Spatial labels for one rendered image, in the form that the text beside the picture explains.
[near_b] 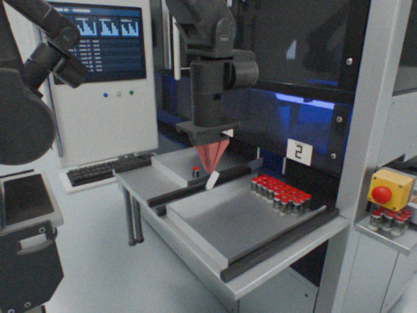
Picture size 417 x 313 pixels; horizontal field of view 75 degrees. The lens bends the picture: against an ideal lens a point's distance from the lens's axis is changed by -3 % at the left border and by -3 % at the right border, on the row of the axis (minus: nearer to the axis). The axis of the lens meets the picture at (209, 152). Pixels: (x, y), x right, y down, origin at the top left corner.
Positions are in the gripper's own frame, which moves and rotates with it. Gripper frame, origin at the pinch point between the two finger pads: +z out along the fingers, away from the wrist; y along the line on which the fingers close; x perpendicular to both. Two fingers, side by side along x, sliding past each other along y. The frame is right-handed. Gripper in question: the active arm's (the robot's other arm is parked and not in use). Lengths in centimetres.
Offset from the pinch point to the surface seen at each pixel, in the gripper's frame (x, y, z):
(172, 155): 54, 20, 19
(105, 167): 74, -2, 26
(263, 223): 1.6, 18.1, 21.2
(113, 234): 142, 11, 109
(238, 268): -8.0, 1.1, 19.1
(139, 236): 98, 17, 86
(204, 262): -0.9, -2.2, 21.0
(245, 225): 3.8, 13.7, 21.1
